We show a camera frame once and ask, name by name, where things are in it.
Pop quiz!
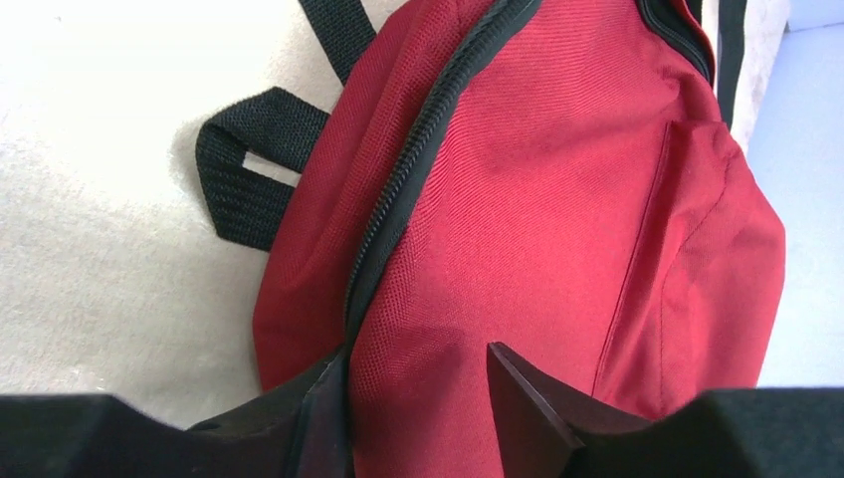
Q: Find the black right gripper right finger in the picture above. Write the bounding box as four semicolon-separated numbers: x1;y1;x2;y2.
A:
487;343;843;477

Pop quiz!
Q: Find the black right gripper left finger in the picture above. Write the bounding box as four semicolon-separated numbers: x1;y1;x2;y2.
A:
1;354;351;477

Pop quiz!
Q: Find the red student backpack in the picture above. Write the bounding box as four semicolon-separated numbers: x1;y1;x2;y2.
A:
195;1;785;477

